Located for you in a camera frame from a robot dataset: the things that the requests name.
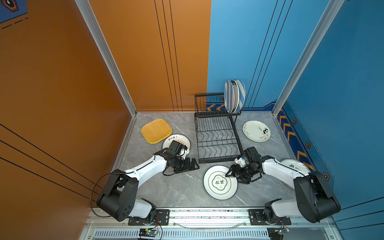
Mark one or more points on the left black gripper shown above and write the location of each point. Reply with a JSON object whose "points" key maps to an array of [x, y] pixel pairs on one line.
{"points": [[187, 166]]}

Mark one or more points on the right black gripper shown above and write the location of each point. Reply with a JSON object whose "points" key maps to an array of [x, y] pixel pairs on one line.
{"points": [[233, 168]]}

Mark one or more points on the white green emblem plate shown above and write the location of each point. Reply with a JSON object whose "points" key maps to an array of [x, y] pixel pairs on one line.
{"points": [[218, 185]]}

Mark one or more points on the orange sunburst round plate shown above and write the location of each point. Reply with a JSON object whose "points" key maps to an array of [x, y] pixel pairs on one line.
{"points": [[180, 139]]}

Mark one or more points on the black wire dish rack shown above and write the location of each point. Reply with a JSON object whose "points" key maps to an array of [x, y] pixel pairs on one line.
{"points": [[217, 136]]}

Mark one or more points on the white plate red characters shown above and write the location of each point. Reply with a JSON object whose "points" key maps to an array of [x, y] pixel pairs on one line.
{"points": [[297, 165]]}

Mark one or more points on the blue striped plate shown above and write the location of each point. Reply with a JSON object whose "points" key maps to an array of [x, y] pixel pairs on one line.
{"points": [[242, 94], [229, 96]]}

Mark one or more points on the green red rimmed plate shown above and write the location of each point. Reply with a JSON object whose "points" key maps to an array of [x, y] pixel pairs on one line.
{"points": [[236, 95]]}

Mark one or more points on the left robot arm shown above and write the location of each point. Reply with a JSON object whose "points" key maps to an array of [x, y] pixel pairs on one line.
{"points": [[119, 195]]}

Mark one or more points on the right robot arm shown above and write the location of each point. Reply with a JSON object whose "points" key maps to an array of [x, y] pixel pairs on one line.
{"points": [[315, 199]]}

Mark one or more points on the white floral plate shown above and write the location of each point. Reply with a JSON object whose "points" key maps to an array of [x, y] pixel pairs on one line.
{"points": [[256, 131]]}

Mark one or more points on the yellow woven square plate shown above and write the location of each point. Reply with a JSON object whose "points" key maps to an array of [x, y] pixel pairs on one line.
{"points": [[156, 131]]}

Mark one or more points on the right circuit board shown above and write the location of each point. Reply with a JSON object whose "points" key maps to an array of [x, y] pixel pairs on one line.
{"points": [[277, 233]]}

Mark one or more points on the circuit board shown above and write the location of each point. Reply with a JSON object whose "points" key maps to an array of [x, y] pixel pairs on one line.
{"points": [[148, 234], [277, 233]]}

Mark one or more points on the left circuit board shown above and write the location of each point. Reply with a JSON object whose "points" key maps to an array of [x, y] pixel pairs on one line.
{"points": [[148, 234]]}

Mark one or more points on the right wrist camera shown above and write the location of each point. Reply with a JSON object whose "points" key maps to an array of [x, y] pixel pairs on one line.
{"points": [[241, 161]]}

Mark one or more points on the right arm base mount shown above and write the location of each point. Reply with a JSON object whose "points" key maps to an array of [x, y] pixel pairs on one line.
{"points": [[262, 217]]}

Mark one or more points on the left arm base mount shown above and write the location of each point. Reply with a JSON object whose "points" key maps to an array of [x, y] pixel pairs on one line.
{"points": [[160, 216]]}

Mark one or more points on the aluminium front rail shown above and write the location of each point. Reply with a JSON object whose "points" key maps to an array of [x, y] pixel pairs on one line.
{"points": [[206, 218]]}

